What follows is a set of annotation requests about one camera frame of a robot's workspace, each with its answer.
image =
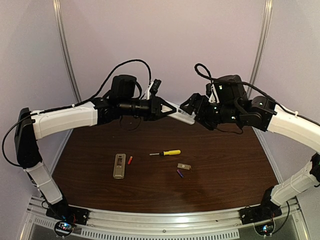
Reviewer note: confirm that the aluminium front rail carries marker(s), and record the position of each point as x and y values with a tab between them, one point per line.
212	225

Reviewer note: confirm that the right aluminium frame post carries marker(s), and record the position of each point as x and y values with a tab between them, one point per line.
263	36

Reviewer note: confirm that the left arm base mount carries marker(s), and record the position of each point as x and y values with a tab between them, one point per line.
70	214

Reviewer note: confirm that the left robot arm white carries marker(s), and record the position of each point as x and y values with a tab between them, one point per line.
119	101

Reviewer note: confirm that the white remote control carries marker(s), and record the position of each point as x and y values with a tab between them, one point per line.
183	116

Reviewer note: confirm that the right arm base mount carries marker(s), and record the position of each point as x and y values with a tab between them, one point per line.
259	213

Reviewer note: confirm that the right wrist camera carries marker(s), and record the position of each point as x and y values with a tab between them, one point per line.
210	93

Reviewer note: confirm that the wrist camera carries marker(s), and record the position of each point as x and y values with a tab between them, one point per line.
152	89
210	93

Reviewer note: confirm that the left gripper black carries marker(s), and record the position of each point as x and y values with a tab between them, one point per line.
154	106

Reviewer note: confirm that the aluminium frame post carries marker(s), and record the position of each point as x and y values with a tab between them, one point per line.
263	36
65	50

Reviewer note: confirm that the grey remote control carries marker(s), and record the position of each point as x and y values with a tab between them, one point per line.
119	166

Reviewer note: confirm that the red battery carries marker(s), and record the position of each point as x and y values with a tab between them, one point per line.
130	160

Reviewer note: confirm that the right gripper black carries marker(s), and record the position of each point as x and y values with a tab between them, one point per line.
200	109

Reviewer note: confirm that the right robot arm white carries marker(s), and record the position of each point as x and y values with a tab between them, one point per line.
265	114

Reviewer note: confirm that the left aluminium frame post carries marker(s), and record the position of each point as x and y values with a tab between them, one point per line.
65	50

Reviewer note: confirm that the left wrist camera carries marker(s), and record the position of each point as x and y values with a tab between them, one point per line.
152	89

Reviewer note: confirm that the purple battery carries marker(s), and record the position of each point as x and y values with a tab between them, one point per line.
180	173

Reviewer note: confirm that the grey battery cover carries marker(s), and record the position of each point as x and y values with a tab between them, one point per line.
184	166

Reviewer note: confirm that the yellow handled screwdriver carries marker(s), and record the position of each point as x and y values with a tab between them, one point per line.
167	153

